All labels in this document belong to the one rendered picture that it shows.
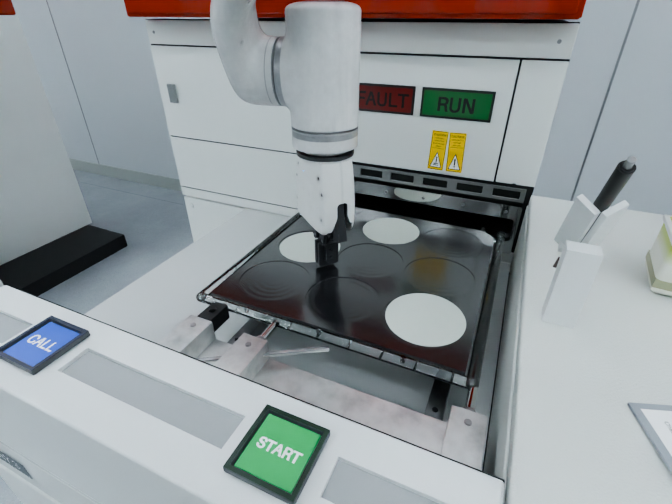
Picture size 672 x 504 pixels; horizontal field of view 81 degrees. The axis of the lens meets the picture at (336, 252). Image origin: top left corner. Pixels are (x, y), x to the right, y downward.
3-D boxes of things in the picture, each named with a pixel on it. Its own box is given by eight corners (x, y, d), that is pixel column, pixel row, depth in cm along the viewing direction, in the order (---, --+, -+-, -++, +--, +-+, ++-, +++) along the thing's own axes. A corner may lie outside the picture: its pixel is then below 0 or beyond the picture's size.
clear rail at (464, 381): (201, 296, 56) (199, 288, 55) (478, 385, 42) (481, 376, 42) (194, 302, 54) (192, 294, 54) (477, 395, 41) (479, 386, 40)
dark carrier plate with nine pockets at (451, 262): (320, 203, 82) (320, 200, 81) (495, 236, 70) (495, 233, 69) (211, 296, 55) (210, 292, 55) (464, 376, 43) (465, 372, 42)
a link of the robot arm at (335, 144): (280, 121, 52) (282, 144, 53) (307, 137, 45) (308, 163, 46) (338, 114, 55) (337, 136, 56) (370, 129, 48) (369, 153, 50)
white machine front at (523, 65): (189, 191, 106) (153, 18, 85) (513, 258, 77) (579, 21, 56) (180, 195, 103) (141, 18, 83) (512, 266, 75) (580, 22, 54)
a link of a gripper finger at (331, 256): (316, 225, 56) (317, 265, 60) (325, 235, 54) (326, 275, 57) (336, 221, 57) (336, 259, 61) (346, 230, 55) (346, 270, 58)
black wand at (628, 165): (643, 167, 27) (644, 153, 28) (619, 164, 28) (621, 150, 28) (565, 273, 45) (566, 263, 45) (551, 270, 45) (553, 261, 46)
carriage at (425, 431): (194, 345, 53) (190, 329, 51) (477, 452, 40) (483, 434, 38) (147, 390, 46) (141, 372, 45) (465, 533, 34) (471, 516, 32)
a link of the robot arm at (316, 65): (275, 131, 47) (352, 135, 45) (265, -1, 40) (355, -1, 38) (295, 115, 54) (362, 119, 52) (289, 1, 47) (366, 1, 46)
